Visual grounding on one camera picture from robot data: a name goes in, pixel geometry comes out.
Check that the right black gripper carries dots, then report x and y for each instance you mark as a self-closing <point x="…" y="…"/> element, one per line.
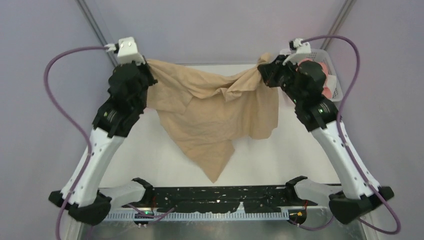
<point x="270" y="72"/>

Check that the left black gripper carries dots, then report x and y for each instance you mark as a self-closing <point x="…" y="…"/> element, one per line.
<point x="151" y="79"/>

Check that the beige t shirt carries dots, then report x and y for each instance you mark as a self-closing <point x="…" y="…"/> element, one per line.
<point x="203" y="112"/>

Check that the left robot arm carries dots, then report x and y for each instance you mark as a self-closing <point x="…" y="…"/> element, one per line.
<point x="83" y="198"/>

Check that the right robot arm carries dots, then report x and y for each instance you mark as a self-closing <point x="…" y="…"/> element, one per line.
<point x="357" y="194"/>

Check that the salmon t shirt in basket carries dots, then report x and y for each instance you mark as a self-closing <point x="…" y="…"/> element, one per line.
<point x="326" y="90"/>

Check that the white plastic basket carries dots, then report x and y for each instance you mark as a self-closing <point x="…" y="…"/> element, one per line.
<point x="322" y="56"/>

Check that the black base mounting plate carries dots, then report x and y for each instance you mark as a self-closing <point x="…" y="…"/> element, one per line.
<point x="224" y="199"/>

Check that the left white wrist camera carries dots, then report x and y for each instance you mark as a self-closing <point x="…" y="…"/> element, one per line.
<point x="126" y="51"/>

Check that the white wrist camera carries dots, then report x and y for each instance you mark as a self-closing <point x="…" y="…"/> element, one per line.
<point x="126" y="51"/>
<point x="299" y="50"/>

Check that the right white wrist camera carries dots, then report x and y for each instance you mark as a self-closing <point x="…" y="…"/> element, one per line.
<point x="299" y="50"/>

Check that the white slotted cable duct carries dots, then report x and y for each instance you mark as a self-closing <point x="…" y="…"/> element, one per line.
<point x="239" y="215"/>

